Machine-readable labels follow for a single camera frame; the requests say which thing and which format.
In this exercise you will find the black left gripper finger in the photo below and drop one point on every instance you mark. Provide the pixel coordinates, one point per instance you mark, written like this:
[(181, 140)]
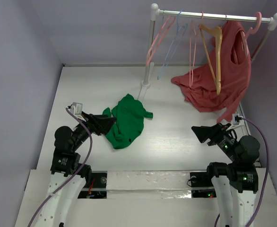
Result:
[(94, 119), (103, 128)]

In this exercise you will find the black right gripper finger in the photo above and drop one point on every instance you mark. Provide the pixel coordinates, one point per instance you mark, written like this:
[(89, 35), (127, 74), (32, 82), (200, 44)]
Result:
[(202, 136), (205, 132)]

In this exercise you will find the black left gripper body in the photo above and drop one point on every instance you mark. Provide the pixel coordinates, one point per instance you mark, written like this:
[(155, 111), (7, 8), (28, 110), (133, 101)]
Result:
[(82, 133)]

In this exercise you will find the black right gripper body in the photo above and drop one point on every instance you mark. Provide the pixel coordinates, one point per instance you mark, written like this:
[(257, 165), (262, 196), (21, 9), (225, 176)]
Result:
[(214, 135)]

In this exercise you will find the green t shirt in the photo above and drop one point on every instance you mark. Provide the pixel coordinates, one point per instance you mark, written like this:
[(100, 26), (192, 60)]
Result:
[(130, 114)]

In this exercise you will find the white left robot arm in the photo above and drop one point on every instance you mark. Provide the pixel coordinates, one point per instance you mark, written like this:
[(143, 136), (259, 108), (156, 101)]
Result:
[(68, 175)]

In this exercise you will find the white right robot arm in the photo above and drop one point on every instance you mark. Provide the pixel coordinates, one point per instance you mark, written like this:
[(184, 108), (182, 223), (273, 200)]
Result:
[(236, 184)]

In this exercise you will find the red t shirt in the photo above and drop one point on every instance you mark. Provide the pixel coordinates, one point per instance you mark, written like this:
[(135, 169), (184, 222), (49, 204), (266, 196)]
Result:
[(235, 77)]

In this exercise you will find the pink thick plastic hanger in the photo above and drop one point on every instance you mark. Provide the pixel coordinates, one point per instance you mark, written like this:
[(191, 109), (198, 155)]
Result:
[(158, 39)]

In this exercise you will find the white clothes rack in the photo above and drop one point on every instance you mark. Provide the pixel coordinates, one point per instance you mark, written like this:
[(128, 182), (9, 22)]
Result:
[(155, 11)]

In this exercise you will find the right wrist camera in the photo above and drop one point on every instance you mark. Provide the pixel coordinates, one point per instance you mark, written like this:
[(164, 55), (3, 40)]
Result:
[(236, 119)]

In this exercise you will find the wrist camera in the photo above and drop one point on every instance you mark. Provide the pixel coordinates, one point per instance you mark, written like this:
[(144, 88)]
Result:
[(236, 119), (75, 109)]

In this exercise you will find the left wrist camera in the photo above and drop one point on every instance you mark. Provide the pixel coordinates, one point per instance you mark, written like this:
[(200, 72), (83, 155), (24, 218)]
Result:
[(75, 109)]

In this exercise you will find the pink thin wire hanger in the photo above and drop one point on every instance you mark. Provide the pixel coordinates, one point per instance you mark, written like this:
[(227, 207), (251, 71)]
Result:
[(193, 43)]

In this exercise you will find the light blue wire hanger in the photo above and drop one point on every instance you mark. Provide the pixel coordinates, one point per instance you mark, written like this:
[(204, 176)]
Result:
[(180, 32)]

